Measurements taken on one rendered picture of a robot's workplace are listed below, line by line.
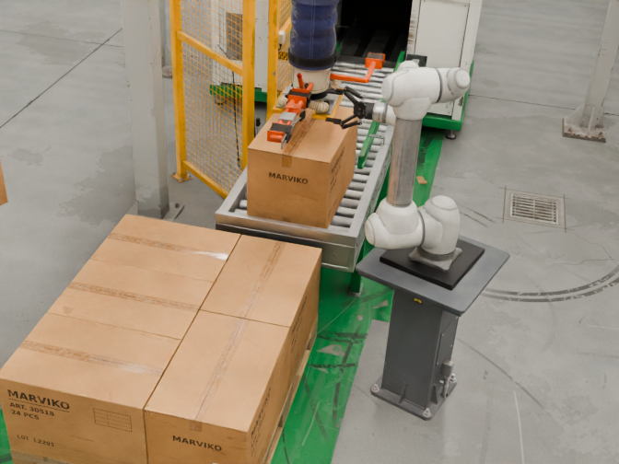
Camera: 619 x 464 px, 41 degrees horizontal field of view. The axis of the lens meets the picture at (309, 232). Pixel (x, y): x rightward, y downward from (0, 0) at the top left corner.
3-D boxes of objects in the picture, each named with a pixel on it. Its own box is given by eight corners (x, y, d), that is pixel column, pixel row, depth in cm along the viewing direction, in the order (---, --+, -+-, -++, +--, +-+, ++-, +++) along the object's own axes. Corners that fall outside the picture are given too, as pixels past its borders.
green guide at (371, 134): (400, 62, 588) (401, 50, 583) (414, 63, 587) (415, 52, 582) (356, 168, 458) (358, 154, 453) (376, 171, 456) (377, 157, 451)
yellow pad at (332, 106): (325, 89, 416) (326, 80, 413) (345, 92, 414) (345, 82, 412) (310, 118, 388) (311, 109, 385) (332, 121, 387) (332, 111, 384)
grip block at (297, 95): (290, 98, 381) (290, 87, 378) (310, 102, 379) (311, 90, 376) (286, 107, 374) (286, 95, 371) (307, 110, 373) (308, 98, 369)
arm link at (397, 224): (422, 254, 341) (371, 260, 336) (407, 234, 354) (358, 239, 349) (447, 75, 301) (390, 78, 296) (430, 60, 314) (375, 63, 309)
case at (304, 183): (283, 163, 460) (286, 97, 438) (354, 176, 452) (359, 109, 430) (246, 219, 412) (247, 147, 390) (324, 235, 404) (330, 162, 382)
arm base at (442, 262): (465, 248, 361) (468, 237, 358) (447, 272, 344) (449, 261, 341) (426, 234, 368) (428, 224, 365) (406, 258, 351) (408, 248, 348)
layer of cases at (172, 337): (131, 278, 434) (125, 214, 412) (317, 313, 418) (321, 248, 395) (10, 448, 337) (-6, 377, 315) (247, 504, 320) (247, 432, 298)
